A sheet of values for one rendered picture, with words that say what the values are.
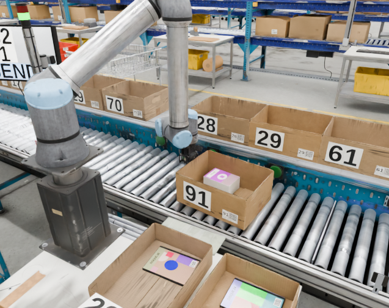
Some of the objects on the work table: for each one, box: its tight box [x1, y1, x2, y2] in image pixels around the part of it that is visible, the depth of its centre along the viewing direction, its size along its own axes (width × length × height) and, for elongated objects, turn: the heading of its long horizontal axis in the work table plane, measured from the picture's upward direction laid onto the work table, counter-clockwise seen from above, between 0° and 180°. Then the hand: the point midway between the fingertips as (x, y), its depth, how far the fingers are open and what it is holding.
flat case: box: [142, 246, 201, 287], centre depth 128 cm, size 14×19×2 cm
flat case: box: [220, 277, 285, 308], centre depth 113 cm, size 14×19×2 cm
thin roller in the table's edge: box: [108, 213, 147, 232], centre depth 154 cm, size 2×28×2 cm, turn 63°
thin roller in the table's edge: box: [109, 218, 144, 235], centre depth 153 cm, size 2×28×2 cm, turn 63°
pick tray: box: [88, 222, 213, 308], centre depth 120 cm, size 28×38×10 cm
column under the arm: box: [37, 166, 126, 271], centre depth 136 cm, size 26×26×33 cm
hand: (192, 172), depth 181 cm, fingers closed
